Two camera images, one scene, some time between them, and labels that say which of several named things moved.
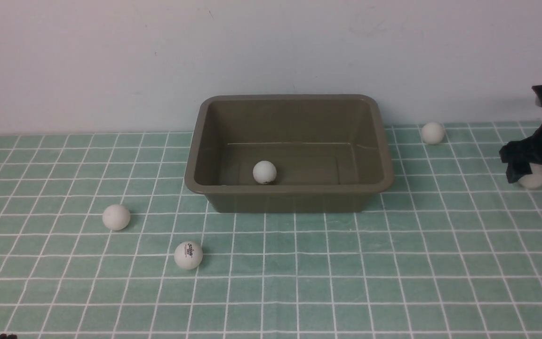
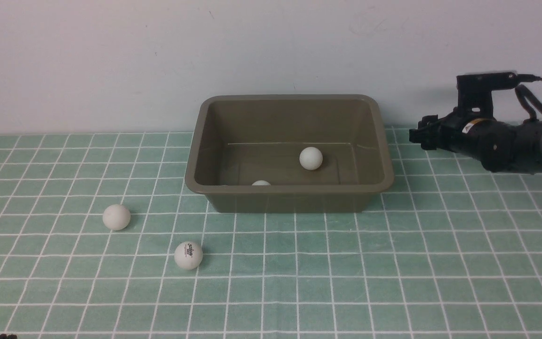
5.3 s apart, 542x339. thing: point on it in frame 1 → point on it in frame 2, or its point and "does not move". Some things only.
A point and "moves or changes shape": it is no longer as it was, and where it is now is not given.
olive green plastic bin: (330, 151) does not move
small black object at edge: (4, 336) does not move
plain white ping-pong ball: (116, 217) does not move
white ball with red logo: (264, 172) moves or changes shape
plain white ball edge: (536, 179) → (311, 158)
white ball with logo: (188, 255) does not move
